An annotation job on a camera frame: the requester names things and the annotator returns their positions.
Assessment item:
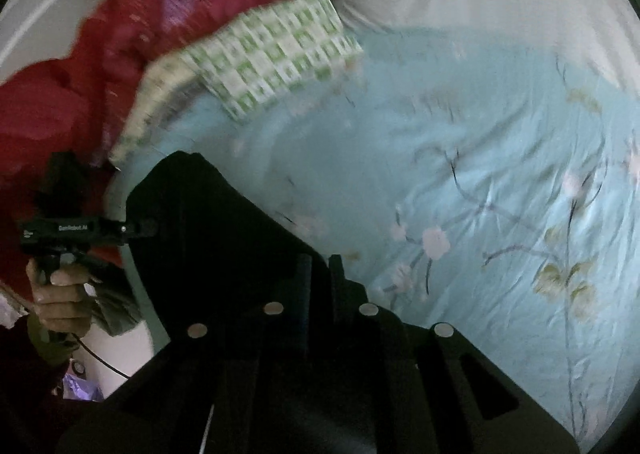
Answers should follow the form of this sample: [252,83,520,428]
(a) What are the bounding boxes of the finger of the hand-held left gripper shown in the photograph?
[125,218,159,240]

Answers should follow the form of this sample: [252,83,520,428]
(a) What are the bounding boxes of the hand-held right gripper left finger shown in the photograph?
[59,254,321,454]

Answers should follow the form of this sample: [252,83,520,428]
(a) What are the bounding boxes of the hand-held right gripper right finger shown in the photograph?
[327,254,582,454]

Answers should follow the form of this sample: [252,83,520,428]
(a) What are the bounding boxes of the black pants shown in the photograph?
[125,150,372,351]

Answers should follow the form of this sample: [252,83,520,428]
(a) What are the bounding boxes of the person's left hand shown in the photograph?
[26,258,97,336]

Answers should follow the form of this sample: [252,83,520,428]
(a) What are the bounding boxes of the red quilt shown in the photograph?
[0,0,351,291]

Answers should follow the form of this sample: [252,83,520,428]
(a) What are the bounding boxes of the purple plastic bag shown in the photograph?
[53,369,106,402]

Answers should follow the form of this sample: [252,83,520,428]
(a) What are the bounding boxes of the blue floral bed sheet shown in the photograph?
[106,25,640,451]

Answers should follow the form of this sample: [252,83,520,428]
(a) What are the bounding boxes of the green checked pillow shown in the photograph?
[109,0,365,171]

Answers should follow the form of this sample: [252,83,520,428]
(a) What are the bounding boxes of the black cable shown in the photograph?
[70,332,133,380]

